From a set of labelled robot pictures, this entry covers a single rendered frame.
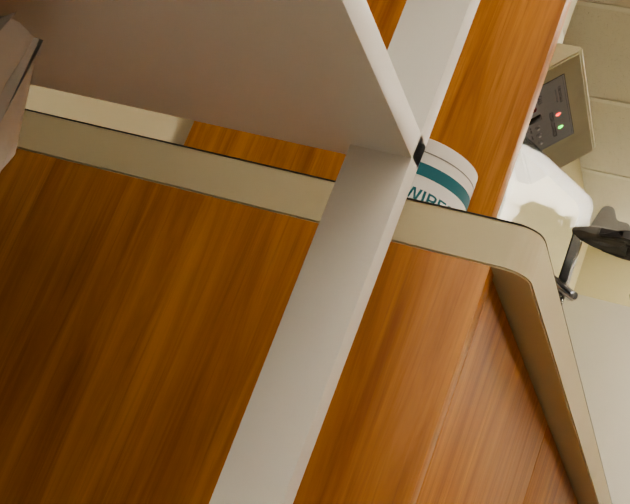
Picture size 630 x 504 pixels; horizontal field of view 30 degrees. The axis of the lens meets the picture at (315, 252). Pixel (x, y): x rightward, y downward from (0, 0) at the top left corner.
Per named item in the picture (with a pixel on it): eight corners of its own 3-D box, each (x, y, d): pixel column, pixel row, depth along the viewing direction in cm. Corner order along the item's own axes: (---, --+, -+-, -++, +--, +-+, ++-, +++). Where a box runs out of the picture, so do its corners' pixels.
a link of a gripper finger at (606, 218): (580, 204, 191) (637, 216, 188) (570, 236, 190) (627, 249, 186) (579, 196, 188) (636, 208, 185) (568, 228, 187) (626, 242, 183)
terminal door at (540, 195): (401, 349, 165) (489, 105, 176) (519, 426, 184) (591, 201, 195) (405, 349, 164) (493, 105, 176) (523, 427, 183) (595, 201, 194)
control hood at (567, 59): (488, 89, 176) (508, 33, 179) (514, 182, 204) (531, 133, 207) (563, 103, 171) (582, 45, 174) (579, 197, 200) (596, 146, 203)
